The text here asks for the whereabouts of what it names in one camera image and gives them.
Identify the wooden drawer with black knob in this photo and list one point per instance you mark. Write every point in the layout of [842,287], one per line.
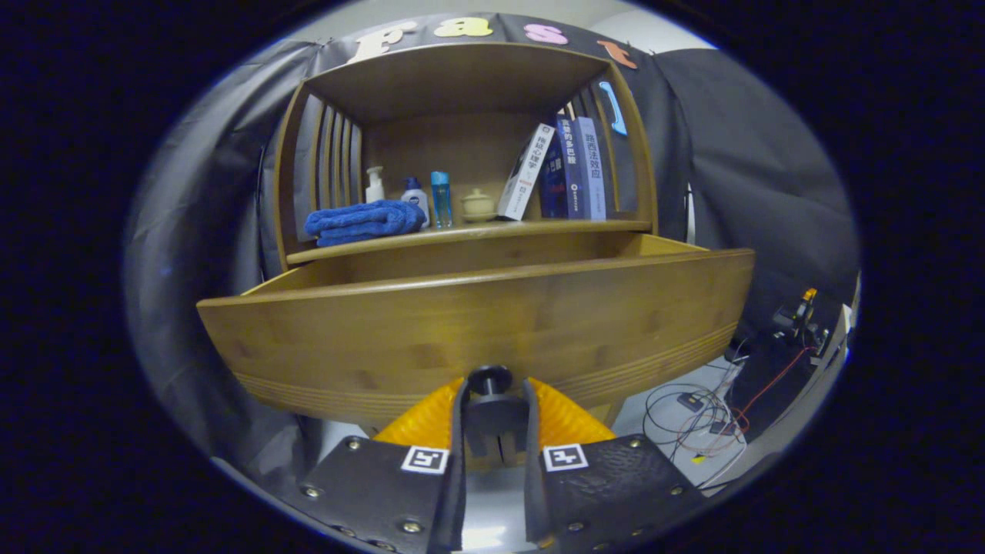
[462,315]

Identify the folded blue towel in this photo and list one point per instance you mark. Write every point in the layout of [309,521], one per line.
[362,221]

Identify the white bottle with blue cap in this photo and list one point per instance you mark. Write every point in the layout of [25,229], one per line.
[415,201]

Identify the wooden cabinet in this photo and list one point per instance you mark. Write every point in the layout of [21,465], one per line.
[454,146]

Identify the clear blue bottle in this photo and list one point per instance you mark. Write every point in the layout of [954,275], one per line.
[441,200]

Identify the dark blue book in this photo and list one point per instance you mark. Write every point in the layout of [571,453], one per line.
[565,169]

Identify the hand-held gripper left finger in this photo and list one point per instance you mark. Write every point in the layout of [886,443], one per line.
[459,500]

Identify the cream lidded tea cup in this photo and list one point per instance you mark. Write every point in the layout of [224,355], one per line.
[478,206]

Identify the pale blue book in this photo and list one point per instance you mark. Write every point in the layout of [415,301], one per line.
[592,169]

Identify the white book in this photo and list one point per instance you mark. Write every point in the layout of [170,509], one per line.
[527,173]

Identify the wooden countertop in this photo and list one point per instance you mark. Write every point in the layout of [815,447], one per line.
[539,225]

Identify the white pump bottle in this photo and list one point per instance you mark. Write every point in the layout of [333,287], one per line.
[375,191]

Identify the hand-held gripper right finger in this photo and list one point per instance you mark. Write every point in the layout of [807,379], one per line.
[532,492]

